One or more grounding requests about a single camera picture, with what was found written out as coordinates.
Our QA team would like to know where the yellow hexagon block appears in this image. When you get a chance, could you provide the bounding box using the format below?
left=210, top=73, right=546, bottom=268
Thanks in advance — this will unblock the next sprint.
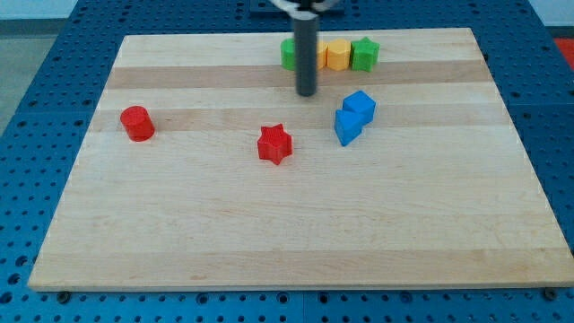
left=326, top=39, right=352, bottom=71

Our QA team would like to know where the blue triangle block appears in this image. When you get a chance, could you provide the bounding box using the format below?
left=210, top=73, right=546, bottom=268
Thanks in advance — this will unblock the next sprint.
left=334, top=109, right=363, bottom=146

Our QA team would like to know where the yellow block behind rod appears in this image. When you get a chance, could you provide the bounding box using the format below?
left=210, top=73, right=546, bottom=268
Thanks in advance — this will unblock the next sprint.
left=317, top=40, right=328, bottom=70

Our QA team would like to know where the green cylinder block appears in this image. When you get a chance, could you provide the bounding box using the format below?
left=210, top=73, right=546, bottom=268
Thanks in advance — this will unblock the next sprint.
left=280, top=38, right=295, bottom=71

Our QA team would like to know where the red cylinder block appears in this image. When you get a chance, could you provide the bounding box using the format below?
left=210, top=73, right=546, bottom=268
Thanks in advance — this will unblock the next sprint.
left=120, top=106, right=155, bottom=142

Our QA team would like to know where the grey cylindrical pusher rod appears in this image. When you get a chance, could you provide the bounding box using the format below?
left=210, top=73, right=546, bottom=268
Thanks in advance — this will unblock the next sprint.
left=291, top=10, right=319, bottom=97

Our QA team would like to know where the wooden board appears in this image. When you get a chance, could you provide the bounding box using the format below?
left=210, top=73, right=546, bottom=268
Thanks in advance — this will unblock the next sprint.
left=29, top=28, right=573, bottom=292

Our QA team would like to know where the red star block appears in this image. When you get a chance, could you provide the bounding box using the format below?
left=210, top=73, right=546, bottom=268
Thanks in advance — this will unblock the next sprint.
left=257, top=124, right=292, bottom=165

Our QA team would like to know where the blue cube block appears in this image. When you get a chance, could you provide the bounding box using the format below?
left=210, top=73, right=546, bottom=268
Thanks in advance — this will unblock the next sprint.
left=343, top=91, right=377, bottom=125

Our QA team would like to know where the green star block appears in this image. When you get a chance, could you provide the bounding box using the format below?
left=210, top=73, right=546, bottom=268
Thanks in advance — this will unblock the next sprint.
left=351, top=37, right=380, bottom=72

